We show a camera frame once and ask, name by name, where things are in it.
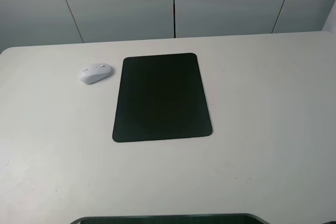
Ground white computer mouse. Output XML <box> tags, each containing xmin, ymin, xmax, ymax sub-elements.
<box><xmin>78</xmin><ymin>63</ymin><xmax>113</xmax><ymax>84</ymax></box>

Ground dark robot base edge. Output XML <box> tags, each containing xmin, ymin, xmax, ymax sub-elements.
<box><xmin>72</xmin><ymin>214</ymin><xmax>267</xmax><ymax>223</ymax></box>

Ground black mouse pad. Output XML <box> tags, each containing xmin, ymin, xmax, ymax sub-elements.
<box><xmin>112</xmin><ymin>52</ymin><xmax>213</xmax><ymax>143</ymax></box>

